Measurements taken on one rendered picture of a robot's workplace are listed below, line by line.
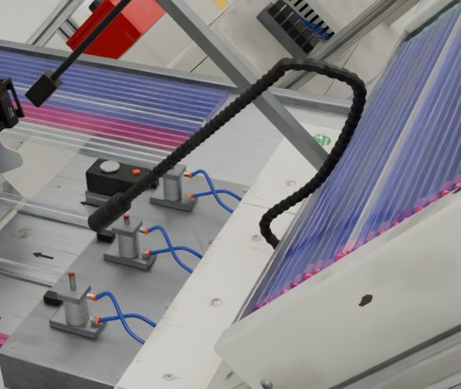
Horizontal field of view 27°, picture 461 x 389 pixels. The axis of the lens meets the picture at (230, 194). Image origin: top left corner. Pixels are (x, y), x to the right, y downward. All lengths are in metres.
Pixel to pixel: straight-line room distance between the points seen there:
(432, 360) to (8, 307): 0.58
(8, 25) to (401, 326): 2.31
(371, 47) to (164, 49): 0.75
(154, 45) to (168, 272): 2.20
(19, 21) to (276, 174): 1.86
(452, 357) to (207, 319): 0.35
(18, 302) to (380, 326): 0.53
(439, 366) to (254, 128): 0.78
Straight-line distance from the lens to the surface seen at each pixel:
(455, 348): 0.61
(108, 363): 0.91
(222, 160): 1.28
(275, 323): 0.67
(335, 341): 0.67
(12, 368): 0.94
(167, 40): 3.22
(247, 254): 0.99
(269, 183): 1.09
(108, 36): 1.90
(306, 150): 0.99
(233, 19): 2.38
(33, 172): 2.59
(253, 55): 2.35
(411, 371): 0.63
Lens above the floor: 1.90
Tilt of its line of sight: 39 degrees down
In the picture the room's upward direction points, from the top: 53 degrees clockwise
